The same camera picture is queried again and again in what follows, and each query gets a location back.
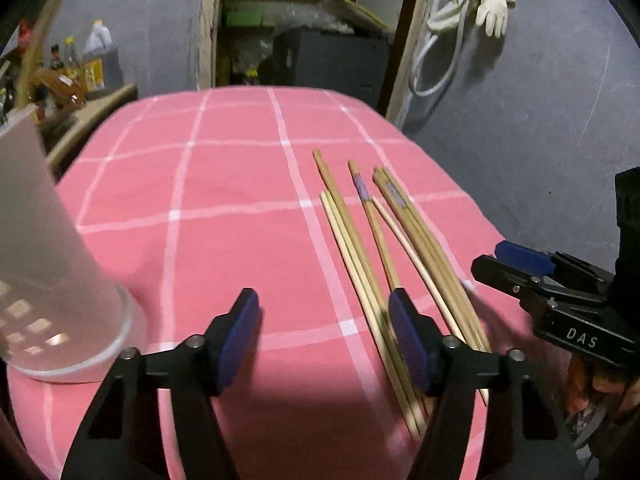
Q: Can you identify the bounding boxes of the black metal box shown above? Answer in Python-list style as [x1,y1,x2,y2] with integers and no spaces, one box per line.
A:
[272,27,392,107]

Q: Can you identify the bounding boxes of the white perforated utensil holder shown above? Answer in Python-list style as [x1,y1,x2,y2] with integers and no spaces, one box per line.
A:
[0,105,146,383]

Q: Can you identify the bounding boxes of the large cooking oil jug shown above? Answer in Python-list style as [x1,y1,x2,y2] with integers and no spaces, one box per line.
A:
[81,19,122,94]

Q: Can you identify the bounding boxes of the brown packet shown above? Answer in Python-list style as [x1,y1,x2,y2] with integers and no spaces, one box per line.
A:
[34,66,89,112]

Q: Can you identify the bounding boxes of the white hose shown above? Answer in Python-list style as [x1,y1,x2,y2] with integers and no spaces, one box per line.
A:
[409,0,476,98]

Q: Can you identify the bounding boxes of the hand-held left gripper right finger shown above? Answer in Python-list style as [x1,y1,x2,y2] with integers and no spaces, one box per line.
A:
[387,287,586,480]

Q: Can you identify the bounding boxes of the yellow-capped sauce bottle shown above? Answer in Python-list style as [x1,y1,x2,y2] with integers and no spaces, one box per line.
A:
[62,35,84,82]

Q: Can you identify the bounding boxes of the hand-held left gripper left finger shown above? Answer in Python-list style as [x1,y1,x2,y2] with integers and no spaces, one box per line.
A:
[60,287,261,480]

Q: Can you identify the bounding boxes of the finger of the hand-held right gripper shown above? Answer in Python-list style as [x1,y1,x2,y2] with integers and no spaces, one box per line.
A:
[494,240,617,294]
[471,254,607,308]

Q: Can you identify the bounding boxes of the pile of wooden chopsticks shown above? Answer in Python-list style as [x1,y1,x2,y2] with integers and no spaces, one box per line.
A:
[312,147,493,441]

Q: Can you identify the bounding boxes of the person's right hand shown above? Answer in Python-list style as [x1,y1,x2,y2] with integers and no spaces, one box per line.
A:
[565,352,640,426]

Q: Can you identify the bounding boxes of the wooden door frame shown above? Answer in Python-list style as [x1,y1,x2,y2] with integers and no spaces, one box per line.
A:
[197,0,442,128]

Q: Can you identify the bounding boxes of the pink checkered tablecloth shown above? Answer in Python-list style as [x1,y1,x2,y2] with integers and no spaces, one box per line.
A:
[7,87,546,480]

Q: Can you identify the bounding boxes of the white work glove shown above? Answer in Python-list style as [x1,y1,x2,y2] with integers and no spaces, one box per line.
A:
[474,0,517,38]
[426,0,491,36]

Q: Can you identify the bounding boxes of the purple-banded bamboo chopstick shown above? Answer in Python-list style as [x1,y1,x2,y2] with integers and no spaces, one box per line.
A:
[347,160,406,296]

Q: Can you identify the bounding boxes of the green box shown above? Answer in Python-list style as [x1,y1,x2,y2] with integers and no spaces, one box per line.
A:
[225,6,267,29]

